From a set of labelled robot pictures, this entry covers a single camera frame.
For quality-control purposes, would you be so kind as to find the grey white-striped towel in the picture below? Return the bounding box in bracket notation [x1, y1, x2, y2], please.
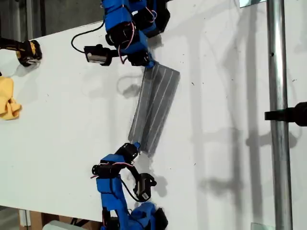
[127, 61, 181, 158]

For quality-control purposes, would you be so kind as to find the white plastic box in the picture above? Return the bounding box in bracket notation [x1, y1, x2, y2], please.
[42, 219, 75, 230]

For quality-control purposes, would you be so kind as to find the black yellow power tool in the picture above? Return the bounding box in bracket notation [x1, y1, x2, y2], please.
[0, 37, 43, 68]

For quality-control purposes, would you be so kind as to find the brown cardboard box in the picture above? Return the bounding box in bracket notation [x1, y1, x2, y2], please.
[28, 210, 103, 230]

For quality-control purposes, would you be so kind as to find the white table leg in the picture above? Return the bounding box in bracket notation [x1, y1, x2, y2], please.
[18, 209, 32, 227]

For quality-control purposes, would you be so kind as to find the yellow cloth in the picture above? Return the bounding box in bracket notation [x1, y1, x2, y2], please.
[0, 76, 23, 121]

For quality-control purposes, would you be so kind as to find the black clamp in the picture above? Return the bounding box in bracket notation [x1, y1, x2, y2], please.
[264, 102, 307, 127]

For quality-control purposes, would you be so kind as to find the black camera cable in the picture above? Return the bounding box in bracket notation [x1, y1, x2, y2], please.
[71, 21, 107, 52]
[118, 176, 142, 202]

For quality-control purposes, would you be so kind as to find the black arm camera box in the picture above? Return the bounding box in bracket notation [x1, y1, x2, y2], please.
[83, 44, 114, 67]
[133, 172, 157, 201]

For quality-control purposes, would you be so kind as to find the steel post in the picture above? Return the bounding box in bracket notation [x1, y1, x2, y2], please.
[265, 0, 294, 230]

